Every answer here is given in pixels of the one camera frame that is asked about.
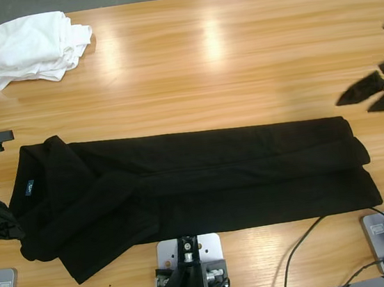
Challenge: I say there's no black polo shirt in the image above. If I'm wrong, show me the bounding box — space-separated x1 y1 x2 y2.
0 95 384 287

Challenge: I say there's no long black table cable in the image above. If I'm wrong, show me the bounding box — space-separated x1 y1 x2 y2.
273 206 384 287

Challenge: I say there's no black metal corner bracket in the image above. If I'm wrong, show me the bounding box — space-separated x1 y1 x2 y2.
201 258 231 287
152 265 177 287

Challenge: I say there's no white folded shirt pile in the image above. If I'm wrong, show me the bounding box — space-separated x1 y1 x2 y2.
0 6 99 92

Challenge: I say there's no white mount block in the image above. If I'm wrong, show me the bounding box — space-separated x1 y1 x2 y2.
154 231 228 287

